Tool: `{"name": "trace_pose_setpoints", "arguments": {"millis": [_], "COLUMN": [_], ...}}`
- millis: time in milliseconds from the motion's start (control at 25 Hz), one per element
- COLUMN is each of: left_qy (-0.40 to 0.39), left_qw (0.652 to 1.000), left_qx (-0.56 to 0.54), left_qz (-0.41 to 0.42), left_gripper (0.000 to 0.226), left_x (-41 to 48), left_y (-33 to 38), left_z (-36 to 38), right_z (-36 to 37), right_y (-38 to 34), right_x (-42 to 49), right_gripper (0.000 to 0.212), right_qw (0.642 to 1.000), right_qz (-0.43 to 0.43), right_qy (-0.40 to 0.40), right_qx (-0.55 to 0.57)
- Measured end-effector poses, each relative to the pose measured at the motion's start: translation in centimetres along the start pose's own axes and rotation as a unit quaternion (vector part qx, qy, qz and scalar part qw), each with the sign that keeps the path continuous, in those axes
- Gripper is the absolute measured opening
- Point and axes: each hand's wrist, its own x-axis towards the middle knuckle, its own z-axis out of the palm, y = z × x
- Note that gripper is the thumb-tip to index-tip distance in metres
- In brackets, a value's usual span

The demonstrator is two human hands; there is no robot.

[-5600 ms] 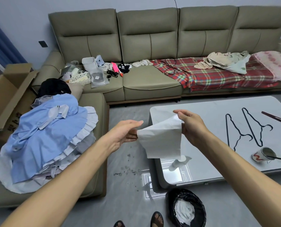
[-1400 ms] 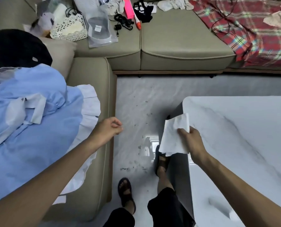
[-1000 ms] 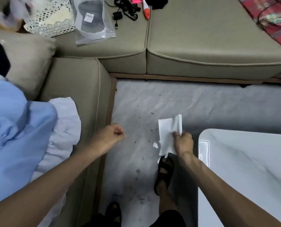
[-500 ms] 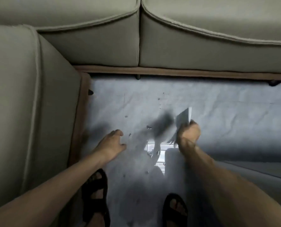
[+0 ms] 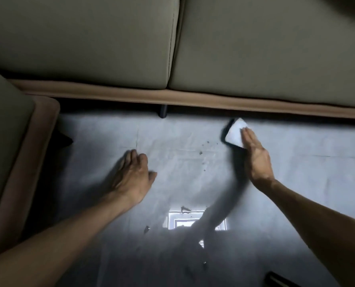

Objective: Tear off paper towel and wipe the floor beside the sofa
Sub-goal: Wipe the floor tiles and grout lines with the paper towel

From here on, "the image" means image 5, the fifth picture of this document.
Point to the person's right hand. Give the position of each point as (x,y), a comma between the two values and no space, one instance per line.
(258,164)

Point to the person's left hand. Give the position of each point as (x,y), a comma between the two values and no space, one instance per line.
(132,179)

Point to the white tissue sheet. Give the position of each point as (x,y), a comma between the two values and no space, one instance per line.
(235,132)

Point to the person's left forearm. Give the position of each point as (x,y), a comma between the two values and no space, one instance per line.
(46,251)

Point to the person's right forearm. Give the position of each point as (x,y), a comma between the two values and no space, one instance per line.
(321,230)

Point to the beige leather sofa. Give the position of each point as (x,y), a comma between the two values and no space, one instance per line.
(75,41)

